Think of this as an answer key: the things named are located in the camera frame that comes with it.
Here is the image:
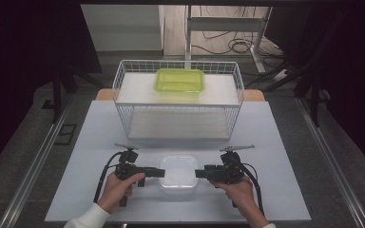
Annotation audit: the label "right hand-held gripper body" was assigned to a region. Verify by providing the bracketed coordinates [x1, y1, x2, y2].
[214, 144, 256, 184]

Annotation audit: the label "green plastic container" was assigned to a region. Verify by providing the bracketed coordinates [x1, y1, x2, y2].
[153, 67, 206, 94]

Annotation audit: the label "clear plastic container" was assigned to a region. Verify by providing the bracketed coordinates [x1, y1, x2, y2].
[158, 154, 200, 195]

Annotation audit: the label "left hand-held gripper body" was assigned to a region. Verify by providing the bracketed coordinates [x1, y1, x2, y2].
[113, 143, 146, 207]

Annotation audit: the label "wooden table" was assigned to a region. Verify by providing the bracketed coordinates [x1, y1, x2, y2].
[94, 88, 266, 103]

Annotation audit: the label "white power strip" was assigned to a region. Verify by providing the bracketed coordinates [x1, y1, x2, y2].
[272, 68, 291, 82]

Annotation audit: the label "black cables on floor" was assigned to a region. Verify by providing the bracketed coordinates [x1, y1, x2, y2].
[191, 6, 284, 69]

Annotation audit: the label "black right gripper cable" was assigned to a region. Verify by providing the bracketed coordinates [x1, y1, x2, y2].
[240, 162, 265, 217]

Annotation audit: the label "white wire shelf rack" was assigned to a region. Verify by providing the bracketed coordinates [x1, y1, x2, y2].
[112, 59, 245, 142]

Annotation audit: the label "person's left hand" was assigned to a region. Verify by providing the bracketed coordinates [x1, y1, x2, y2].
[97, 172, 146, 215]

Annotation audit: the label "white metal desk frame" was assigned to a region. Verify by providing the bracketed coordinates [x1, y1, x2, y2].
[184, 4, 274, 74]

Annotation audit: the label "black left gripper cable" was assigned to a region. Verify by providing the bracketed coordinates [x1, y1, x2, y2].
[93, 151, 125, 203]

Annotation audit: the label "dark curtain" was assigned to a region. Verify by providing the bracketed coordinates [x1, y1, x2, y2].
[0, 0, 103, 179]
[265, 4, 365, 181]

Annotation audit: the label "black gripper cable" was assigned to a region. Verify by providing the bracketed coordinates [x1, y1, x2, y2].
[240, 162, 265, 217]
[93, 151, 125, 203]

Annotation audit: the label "black metal stand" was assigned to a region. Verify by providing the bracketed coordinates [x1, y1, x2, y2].
[41, 6, 104, 124]
[244, 9, 351, 128]

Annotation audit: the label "person's right hand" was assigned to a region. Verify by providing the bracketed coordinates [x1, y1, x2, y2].
[215, 176, 261, 222]

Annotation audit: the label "black floor bracket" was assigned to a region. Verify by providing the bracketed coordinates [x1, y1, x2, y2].
[54, 123, 78, 146]

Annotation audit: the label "white cabinet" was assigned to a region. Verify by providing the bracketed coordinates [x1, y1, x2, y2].
[80, 4, 165, 52]

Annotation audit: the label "metal floor rail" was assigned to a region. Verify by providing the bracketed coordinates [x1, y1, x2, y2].
[0, 96, 74, 228]
[294, 96, 365, 228]

